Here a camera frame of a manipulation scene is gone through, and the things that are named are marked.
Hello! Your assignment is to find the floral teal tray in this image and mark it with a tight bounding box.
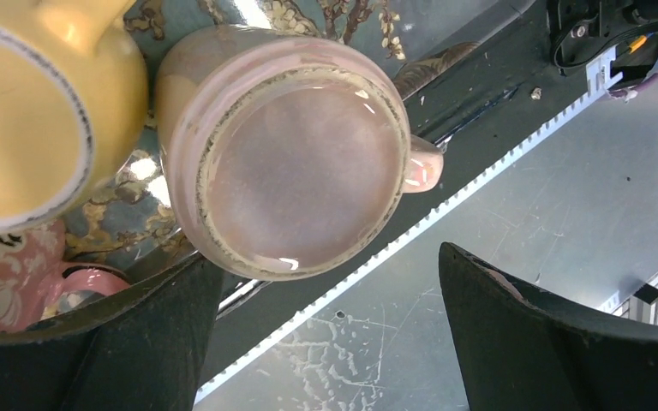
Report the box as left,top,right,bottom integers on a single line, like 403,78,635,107
64,1,530,283

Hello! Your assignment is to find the pale pink mug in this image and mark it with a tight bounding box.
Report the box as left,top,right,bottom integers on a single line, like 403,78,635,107
154,25,444,281

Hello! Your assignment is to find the red-pink mug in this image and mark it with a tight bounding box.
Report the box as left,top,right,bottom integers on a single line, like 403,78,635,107
0,219,129,332

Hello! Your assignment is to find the yellow mug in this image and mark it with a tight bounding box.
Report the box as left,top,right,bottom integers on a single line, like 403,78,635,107
0,1,149,234

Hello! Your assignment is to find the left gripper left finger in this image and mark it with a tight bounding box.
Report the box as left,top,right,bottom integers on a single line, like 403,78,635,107
0,256,223,410

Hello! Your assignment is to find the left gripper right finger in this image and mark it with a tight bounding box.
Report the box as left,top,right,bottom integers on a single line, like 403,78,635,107
438,242,658,410

